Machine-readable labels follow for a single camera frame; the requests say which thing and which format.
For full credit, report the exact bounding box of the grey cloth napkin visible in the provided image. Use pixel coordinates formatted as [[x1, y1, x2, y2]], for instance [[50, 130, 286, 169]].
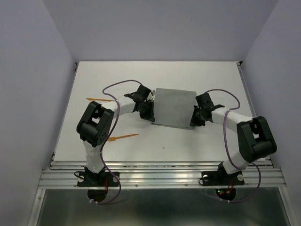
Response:
[[153, 88, 196, 130]]

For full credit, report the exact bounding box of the orange plastic knife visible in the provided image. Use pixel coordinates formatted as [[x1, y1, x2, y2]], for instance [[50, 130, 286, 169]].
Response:
[[86, 97, 113, 102]]

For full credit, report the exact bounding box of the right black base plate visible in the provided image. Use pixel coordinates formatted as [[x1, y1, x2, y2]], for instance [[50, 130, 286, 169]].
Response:
[[198, 171, 245, 186]]

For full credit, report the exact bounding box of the aluminium rail frame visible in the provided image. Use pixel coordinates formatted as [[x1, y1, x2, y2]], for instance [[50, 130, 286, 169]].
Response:
[[29, 61, 299, 226]]

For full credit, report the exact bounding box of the purple cable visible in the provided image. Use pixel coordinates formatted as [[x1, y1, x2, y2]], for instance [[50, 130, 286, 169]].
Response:
[[89, 80, 144, 205], [204, 89, 261, 203]]

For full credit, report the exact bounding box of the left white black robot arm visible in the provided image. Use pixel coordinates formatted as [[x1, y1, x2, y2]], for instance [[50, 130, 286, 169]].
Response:
[[76, 85, 155, 186]]

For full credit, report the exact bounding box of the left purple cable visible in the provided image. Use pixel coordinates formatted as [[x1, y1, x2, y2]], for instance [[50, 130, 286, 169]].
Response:
[[89, 80, 144, 205]]

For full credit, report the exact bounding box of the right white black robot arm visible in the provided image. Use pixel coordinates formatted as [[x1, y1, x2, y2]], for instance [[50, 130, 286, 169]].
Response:
[[190, 92, 277, 184]]

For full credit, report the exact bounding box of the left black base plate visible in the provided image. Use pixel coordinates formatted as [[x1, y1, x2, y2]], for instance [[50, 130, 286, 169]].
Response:
[[74, 171, 119, 187]]

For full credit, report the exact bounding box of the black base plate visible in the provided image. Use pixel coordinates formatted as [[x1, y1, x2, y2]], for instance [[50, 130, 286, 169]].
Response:
[[74, 171, 119, 187], [198, 171, 245, 186]]

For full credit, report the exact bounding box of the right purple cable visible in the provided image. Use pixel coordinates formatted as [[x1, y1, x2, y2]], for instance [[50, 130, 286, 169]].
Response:
[[204, 89, 261, 203]]

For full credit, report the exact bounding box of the orange plastic fork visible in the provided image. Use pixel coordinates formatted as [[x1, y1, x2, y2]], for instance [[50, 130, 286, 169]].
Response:
[[108, 133, 139, 142]]

